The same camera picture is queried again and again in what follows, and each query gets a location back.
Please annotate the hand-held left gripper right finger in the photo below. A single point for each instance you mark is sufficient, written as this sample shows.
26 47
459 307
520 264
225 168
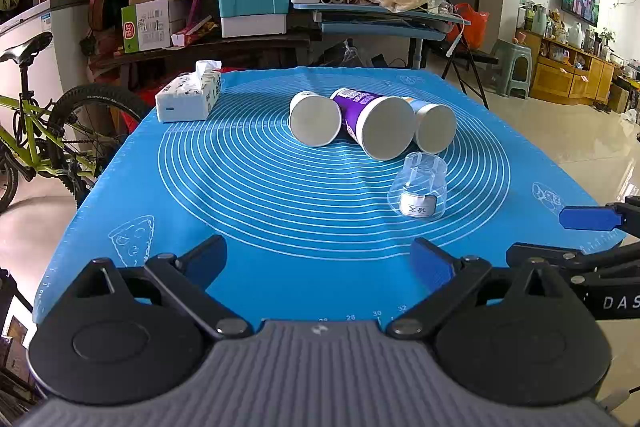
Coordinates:
429 263

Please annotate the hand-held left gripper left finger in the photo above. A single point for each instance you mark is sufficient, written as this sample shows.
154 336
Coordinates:
206 258

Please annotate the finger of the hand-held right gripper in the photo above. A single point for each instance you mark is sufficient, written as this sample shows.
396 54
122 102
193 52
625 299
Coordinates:
547 255
590 218

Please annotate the white paper cup orange print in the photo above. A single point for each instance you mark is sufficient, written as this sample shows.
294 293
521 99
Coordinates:
435 129

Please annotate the purple paper cup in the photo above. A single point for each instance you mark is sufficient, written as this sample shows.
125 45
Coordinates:
387 129

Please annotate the plain white paper cup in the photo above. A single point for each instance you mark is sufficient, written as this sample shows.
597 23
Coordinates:
315 122

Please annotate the clear plastic cup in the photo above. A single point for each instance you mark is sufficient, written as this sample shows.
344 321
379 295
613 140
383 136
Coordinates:
417 187

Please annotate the blue silicone baking mat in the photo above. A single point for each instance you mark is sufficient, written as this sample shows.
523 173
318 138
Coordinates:
300 207

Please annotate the wooden cabinet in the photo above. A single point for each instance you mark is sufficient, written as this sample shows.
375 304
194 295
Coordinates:
565 74

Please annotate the white tissue pack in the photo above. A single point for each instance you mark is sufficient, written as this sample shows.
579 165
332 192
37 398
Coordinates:
187 99

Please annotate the green plastic stool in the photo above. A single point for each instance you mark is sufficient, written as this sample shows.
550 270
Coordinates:
511 67

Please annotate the black folding stand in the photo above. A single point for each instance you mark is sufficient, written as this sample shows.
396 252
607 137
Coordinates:
470 57

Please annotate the dark wooden table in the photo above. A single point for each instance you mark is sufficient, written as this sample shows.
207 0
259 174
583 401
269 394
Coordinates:
225 49

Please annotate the green bicycle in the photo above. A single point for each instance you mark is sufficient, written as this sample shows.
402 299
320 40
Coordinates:
30 134

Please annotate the orange plastic bag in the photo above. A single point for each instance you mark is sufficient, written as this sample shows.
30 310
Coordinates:
472 24

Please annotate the white foam box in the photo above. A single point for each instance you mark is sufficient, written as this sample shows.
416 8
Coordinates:
254 26

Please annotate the white and green carton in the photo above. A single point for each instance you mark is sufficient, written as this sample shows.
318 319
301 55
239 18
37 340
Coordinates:
150 24

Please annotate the blue adjustable desk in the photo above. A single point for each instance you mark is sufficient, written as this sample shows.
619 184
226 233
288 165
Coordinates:
380 24

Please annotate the white refrigerator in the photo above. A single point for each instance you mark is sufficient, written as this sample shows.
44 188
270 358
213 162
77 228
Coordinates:
67 57

